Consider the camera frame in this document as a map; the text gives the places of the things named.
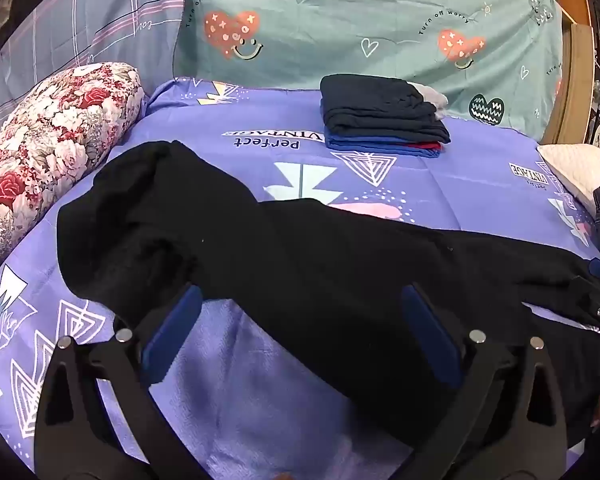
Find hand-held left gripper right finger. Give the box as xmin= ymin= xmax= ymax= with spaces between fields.
xmin=402 ymin=284 xmax=568 ymax=480

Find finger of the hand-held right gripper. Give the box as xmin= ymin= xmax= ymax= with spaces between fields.
xmin=572 ymin=259 xmax=600 ymax=348

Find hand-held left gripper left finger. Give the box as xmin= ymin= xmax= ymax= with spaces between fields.
xmin=34 ymin=282 xmax=203 ymax=480

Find black pants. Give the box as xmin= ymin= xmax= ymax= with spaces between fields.
xmin=56 ymin=140 xmax=600 ymax=456

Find white pillow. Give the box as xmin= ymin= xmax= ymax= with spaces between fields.
xmin=537 ymin=143 xmax=600 ymax=218

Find purple printed bedsheet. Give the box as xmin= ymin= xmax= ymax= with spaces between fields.
xmin=0 ymin=77 xmax=600 ymax=480

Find folded blue garment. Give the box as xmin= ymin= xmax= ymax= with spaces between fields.
xmin=325 ymin=132 xmax=443 ymax=158

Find floral bolster pillow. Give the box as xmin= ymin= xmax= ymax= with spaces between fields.
xmin=0 ymin=61 xmax=146 ymax=281

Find stack of folded clothes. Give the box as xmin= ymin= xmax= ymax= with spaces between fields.
xmin=320 ymin=74 xmax=451 ymax=145

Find folded grey garment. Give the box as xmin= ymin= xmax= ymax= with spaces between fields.
xmin=410 ymin=81 xmax=449 ymax=121

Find blue-grey plaid sheet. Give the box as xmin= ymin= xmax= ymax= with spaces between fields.
xmin=0 ymin=0 xmax=196 ymax=126

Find green heart print sheet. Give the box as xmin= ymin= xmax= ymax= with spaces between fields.
xmin=172 ymin=0 xmax=566 ymax=143

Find wooden bed frame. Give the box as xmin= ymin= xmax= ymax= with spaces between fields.
xmin=540 ymin=0 xmax=596 ymax=146

